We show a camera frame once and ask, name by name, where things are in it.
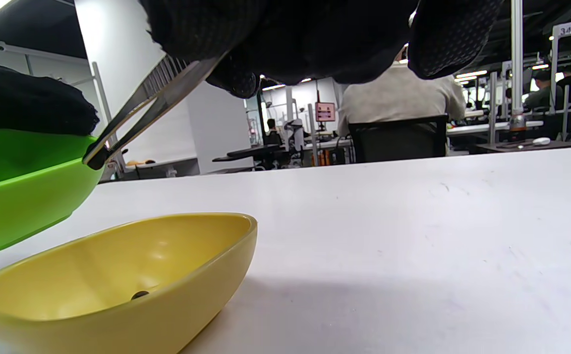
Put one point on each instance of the aluminium frame post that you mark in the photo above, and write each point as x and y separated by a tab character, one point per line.
517	59

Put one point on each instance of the person's right hand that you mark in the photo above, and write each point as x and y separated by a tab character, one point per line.
315	39

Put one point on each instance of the dark desk mat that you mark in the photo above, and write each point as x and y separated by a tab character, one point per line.
521	146

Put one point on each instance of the black office chair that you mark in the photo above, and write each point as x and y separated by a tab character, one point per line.
398	140

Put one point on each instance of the white computer mouse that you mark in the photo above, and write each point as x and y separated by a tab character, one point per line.
541	141

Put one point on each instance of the small black bead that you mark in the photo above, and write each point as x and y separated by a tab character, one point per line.
140	295

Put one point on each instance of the black side table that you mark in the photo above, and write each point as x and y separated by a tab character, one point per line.
251	153

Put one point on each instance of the pink sign board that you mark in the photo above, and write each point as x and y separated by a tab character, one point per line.
325	112

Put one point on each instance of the white numbered sign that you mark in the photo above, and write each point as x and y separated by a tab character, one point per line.
568	29

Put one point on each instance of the green plastic bowl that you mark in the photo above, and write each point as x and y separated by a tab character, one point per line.
25	196

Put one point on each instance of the person's left hand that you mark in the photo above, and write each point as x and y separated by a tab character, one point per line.
25	103

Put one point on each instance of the metal tweezers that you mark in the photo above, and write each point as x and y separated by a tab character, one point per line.
143	110

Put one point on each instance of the yellow plastic bowl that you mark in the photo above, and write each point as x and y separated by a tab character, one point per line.
133	275

